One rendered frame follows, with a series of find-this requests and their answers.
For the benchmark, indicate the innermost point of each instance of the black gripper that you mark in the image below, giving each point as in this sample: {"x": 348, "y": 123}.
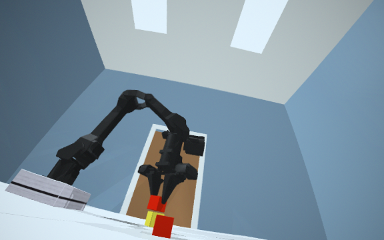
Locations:
{"x": 173, "y": 171}

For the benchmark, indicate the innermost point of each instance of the red cube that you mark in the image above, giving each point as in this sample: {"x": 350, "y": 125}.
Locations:
{"x": 163, "y": 226}
{"x": 155, "y": 204}

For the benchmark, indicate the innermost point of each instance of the yellow cube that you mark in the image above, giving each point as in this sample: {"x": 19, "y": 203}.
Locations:
{"x": 150, "y": 219}

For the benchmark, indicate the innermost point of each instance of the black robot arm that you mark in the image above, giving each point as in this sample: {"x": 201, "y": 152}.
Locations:
{"x": 88, "y": 148}

